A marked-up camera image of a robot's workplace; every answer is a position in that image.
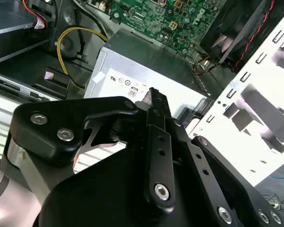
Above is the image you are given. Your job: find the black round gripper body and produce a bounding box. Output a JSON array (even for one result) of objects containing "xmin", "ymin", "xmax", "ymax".
[{"xmin": 37, "ymin": 141, "xmax": 220, "ymax": 227}]

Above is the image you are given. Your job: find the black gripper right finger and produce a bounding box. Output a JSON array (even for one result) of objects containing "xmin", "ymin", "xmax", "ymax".
[{"xmin": 160, "ymin": 91, "xmax": 284, "ymax": 227}]

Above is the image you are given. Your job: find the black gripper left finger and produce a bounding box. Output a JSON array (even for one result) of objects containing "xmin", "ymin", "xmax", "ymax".
[{"xmin": 10, "ymin": 87, "xmax": 178, "ymax": 214}]

